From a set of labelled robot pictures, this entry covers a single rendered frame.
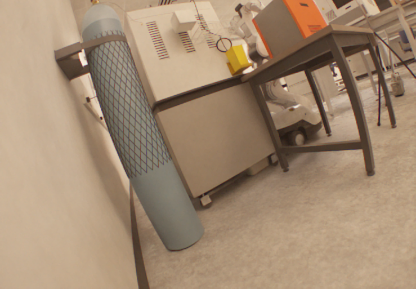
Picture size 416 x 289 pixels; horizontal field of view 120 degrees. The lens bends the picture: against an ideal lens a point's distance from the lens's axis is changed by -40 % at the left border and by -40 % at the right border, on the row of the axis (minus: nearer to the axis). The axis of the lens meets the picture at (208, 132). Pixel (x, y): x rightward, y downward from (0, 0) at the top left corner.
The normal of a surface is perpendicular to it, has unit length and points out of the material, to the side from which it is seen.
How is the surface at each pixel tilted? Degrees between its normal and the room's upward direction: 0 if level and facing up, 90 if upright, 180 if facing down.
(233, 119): 90
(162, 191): 90
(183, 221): 90
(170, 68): 90
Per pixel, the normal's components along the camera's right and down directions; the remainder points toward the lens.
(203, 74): 0.39, -0.11
